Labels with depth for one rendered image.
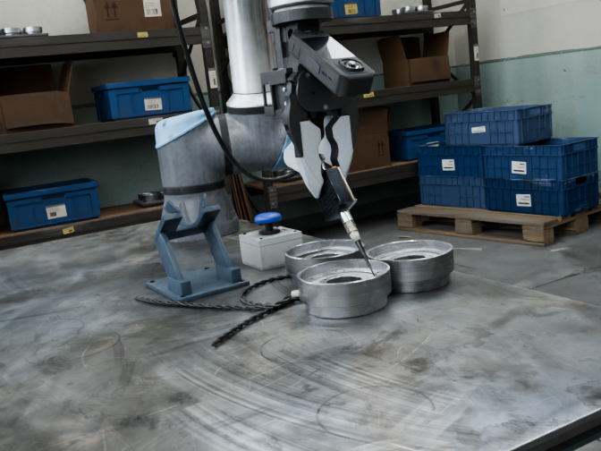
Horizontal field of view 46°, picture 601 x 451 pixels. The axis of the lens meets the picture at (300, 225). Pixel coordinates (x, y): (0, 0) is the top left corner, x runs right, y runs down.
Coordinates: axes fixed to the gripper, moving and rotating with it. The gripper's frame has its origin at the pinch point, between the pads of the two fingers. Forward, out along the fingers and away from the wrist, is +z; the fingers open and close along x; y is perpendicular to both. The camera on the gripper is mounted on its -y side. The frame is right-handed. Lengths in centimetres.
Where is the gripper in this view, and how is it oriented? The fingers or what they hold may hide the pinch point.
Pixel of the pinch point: (329, 184)
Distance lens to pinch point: 82.5
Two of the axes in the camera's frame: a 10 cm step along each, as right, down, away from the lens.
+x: -8.4, 1.9, -5.1
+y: -5.3, -0.9, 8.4
